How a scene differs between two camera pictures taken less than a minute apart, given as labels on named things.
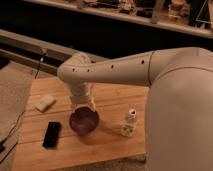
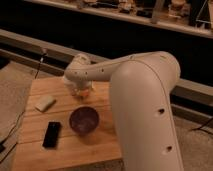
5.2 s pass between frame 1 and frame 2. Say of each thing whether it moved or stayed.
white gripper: moved
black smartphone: stayed
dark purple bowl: stayed
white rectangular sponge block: stayed
